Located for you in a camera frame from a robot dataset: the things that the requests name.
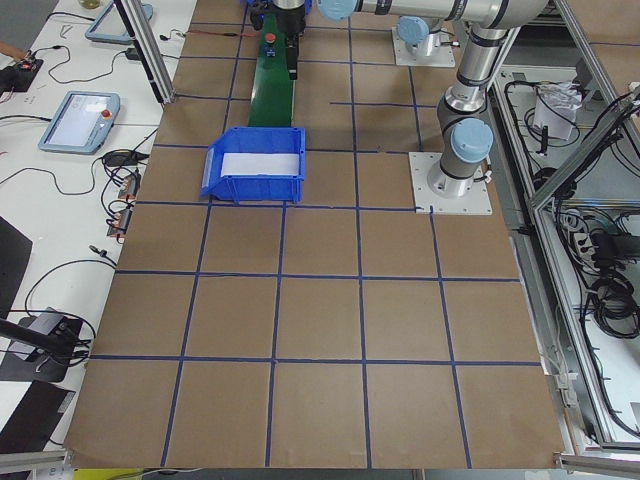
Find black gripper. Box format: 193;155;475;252
277;9;306;81

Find red push button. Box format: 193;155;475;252
263;32;277;58

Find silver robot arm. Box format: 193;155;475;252
317;1;546;199
396;16;444;58

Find green conveyor belt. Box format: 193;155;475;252
248;14;295;127

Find blue bin left side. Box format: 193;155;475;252
200;127;306;204

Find white foam pad left bin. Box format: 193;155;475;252
221;153;300;176

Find black power adapter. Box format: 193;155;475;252
125;47;141;61

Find teach pendant near right bin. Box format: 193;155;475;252
85;1;132;46

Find teach pendant bin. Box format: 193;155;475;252
38;91;120;154
85;1;132;46

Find teach pendant near left bin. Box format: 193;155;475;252
38;91;120;154

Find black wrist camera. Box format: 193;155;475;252
249;0;271;31

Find red black conveyor wires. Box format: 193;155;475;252
184;28;251;39

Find aluminium frame post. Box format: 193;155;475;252
114;0;175;105

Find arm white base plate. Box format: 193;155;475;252
409;152;493;216
392;27;456;68

